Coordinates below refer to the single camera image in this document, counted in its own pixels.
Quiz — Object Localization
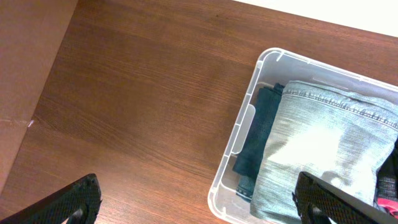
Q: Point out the black garment with red cuff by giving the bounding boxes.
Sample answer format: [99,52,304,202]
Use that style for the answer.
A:
[375,146,397,218]

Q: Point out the clear plastic storage bin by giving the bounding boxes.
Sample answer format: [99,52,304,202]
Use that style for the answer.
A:
[208,47,397,224]

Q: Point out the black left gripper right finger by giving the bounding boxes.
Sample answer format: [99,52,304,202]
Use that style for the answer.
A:
[292,172,397,224]

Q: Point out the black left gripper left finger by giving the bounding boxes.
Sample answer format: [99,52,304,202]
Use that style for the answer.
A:
[1,174,102,224]

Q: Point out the dark blue jeans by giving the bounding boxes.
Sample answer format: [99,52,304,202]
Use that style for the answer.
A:
[233,83,284,202]

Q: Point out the light grey-blue jeans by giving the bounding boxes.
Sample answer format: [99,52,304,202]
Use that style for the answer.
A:
[250,80,397,223]

